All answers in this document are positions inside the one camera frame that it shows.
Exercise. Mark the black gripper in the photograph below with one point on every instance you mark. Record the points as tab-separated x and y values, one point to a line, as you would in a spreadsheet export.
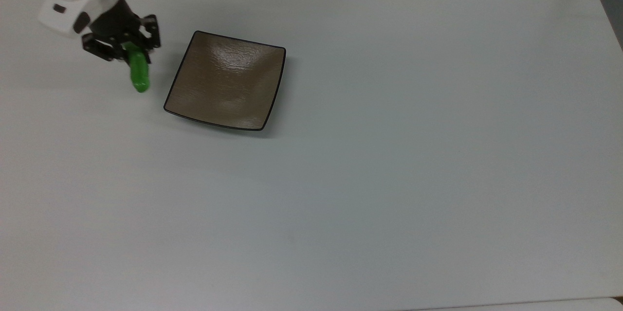
117	21

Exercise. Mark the green cucumber toy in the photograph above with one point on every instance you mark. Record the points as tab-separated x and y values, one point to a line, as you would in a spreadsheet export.
139	72

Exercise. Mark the square brown ceramic plate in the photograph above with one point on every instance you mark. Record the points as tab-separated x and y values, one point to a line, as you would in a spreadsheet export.
226	80

